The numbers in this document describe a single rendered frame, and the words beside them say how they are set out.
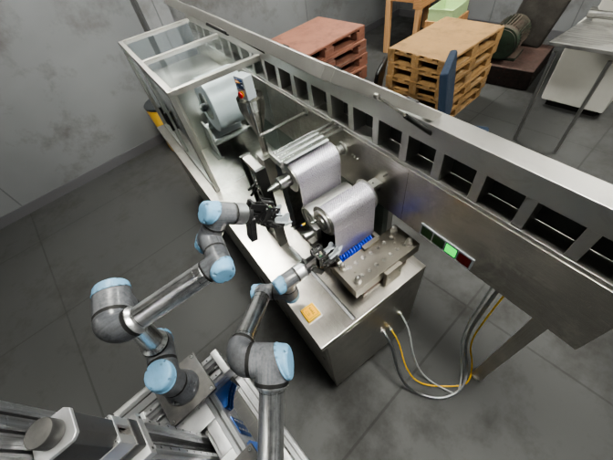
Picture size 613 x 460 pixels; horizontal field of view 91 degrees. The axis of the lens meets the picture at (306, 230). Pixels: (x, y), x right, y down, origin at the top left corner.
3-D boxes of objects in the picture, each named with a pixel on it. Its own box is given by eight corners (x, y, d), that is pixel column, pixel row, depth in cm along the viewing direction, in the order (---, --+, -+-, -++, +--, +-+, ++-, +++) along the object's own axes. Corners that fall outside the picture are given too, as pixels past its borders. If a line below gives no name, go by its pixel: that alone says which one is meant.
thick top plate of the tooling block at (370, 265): (334, 275, 145) (333, 267, 140) (393, 232, 156) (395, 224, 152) (356, 297, 136) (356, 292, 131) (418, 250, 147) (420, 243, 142)
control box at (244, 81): (236, 99, 136) (229, 77, 128) (247, 92, 138) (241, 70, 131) (245, 103, 132) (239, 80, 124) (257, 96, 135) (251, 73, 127)
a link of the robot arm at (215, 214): (193, 215, 97) (202, 193, 93) (223, 216, 105) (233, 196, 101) (202, 231, 93) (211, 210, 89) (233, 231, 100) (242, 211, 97)
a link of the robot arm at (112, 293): (153, 376, 130) (82, 318, 90) (149, 346, 139) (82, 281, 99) (181, 363, 134) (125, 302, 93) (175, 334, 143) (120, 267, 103)
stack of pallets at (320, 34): (300, 140, 389) (287, 66, 319) (262, 118, 436) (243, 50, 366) (368, 96, 434) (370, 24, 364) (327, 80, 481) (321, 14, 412)
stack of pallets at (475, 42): (433, 136, 356) (450, 65, 293) (380, 115, 398) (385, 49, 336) (484, 96, 395) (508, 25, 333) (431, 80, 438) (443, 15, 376)
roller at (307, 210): (303, 219, 151) (299, 203, 142) (342, 194, 158) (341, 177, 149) (316, 233, 144) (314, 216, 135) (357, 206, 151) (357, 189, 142)
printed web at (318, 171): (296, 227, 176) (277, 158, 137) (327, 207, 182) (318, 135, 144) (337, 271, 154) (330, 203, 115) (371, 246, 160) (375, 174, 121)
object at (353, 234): (337, 256, 145) (334, 233, 131) (372, 232, 151) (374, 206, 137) (337, 257, 145) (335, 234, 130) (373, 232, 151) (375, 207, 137)
